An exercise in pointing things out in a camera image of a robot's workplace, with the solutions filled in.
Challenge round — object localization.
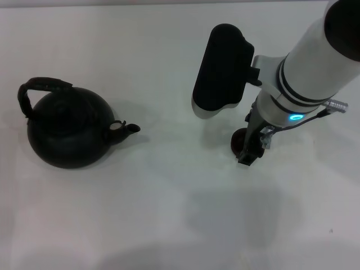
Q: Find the black right wrist camera housing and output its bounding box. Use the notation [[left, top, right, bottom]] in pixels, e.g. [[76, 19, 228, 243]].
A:
[[191, 23, 260, 120]]

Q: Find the black round teapot with handle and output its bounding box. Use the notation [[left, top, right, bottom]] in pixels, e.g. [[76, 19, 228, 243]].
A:
[[17, 76, 141, 169]]

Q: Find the small dark brown teacup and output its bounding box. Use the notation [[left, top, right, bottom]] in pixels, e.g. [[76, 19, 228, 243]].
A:
[[230, 128, 266, 158]]

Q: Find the right arm cable silver plug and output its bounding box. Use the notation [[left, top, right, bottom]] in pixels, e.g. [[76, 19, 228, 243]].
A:
[[263, 99, 349, 139]]

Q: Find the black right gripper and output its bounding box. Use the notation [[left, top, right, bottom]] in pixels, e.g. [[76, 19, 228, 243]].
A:
[[237, 101, 275, 168]]

